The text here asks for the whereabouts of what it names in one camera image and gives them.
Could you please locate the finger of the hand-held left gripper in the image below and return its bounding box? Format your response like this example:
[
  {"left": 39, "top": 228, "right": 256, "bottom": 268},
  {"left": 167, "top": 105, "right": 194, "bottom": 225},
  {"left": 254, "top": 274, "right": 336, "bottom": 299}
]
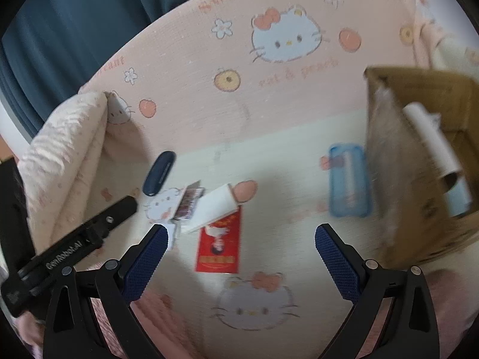
[{"left": 77, "top": 195, "right": 138, "bottom": 247}]

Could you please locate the dark blue oval case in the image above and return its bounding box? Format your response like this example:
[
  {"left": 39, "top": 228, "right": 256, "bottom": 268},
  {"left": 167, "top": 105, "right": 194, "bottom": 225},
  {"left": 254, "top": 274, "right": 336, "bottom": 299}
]
[{"left": 142, "top": 151, "right": 176, "bottom": 196}]

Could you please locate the brown cardboard box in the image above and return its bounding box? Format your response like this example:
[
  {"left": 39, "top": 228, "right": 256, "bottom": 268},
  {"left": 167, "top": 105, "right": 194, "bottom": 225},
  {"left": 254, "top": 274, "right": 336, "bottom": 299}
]
[{"left": 364, "top": 65, "right": 479, "bottom": 266}]

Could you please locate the red envelope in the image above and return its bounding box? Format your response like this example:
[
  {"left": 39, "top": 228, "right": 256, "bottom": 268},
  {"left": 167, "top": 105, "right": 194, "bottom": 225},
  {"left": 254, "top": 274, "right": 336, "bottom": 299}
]
[{"left": 195, "top": 206, "right": 242, "bottom": 273}]

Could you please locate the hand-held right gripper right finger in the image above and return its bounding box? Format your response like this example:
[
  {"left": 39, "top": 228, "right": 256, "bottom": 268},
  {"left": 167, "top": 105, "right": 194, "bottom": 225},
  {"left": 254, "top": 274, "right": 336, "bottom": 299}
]
[{"left": 314, "top": 223, "right": 440, "bottom": 359}]

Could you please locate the white paper tube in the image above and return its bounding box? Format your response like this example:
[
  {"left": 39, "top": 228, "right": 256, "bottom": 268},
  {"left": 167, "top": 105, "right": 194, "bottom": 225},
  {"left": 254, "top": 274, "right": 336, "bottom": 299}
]
[{"left": 180, "top": 183, "right": 239, "bottom": 234}]

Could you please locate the dark teal curtain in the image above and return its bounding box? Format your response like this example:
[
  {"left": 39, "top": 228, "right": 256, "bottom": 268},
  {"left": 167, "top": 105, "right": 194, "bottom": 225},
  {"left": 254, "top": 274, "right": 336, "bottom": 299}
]
[{"left": 0, "top": 0, "right": 208, "bottom": 139}]

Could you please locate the pink cat printed blanket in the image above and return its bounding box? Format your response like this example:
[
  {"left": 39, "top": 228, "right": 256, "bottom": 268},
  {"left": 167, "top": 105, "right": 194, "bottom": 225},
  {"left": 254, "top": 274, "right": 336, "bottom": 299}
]
[{"left": 17, "top": 0, "right": 479, "bottom": 359}]

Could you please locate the white roll with blue end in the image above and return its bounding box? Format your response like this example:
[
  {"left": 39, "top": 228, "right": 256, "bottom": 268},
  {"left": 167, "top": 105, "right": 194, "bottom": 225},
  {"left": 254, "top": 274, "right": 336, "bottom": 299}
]
[{"left": 402, "top": 102, "right": 473, "bottom": 218}]

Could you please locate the blue translucent phone case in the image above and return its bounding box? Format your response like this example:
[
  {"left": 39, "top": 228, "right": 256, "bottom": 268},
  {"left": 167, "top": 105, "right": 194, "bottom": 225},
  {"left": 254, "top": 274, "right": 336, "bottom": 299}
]
[{"left": 328, "top": 143, "right": 372, "bottom": 218}]

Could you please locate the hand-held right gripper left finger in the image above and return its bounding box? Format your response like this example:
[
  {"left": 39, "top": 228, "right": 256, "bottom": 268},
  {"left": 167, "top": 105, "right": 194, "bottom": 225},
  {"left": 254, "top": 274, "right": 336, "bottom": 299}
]
[{"left": 42, "top": 223, "right": 169, "bottom": 359}]

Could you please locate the person's pink fuzzy clothing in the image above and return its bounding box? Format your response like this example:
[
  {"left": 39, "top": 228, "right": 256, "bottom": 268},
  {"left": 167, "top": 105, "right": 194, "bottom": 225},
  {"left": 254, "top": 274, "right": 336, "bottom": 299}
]
[{"left": 88, "top": 267, "right": 476, "bottom": 359}]

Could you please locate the small white photo card box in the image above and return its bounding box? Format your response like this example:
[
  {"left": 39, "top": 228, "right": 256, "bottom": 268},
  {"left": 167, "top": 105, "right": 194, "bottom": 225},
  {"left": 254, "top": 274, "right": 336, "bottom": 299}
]
[{"left": 160, "top": 180, "right": 206, "bottom": 252}]

